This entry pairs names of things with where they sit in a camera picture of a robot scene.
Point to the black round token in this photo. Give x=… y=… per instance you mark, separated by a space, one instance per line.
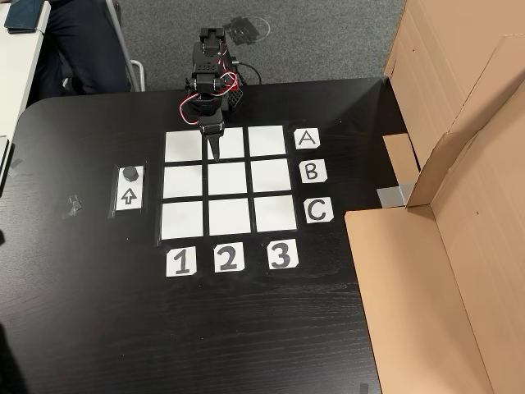
x=131 y=172

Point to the white paper grid square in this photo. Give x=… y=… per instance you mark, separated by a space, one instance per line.
x=275 y=213
x=182 y=221
x=229 y=217
x=183 y=181
x=231 y=143
x=270 y=175
x=266 y=141
x=227 y=179
x=182 y=147

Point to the paper label letter A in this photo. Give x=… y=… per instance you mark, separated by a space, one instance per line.
x=298 y=143

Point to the paper label letter B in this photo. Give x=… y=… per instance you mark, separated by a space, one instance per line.
x=304 y=177

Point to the white arrow paper sheet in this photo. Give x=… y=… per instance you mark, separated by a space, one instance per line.
x=129 y=197

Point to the black floor tape patch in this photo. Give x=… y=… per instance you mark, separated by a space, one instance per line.
x=246 y=30

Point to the paper label number 2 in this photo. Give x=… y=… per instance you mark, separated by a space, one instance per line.
x=218 y=250

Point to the paper label number 1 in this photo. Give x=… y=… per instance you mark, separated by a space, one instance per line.
x=170 y=262

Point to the silver metal chair leg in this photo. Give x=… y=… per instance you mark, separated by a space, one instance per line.
x=120 y=30

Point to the paper label number 3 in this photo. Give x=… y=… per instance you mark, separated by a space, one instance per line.
x=271 y=262

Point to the paper label letter C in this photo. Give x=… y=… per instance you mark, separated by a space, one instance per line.
x=328 y=217

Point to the crumpled grey tape scrap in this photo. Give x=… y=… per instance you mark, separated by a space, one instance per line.
x=73 y=207

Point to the person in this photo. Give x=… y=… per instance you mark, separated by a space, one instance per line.
x=82 y=41

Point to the grey tape piece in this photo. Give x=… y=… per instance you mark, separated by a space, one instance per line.
x=15 y=166
x=364 y=389

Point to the white desk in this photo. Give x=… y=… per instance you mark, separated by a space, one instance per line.
x=16 y=61

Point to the dark blue notebook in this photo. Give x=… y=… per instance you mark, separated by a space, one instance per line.
x=22 y=14

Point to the large brown cardboard sheet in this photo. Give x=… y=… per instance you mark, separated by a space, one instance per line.
x=430 y=61
x=410 y=287

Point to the grey duct tape strip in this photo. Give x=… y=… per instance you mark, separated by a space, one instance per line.
x=391 y=197

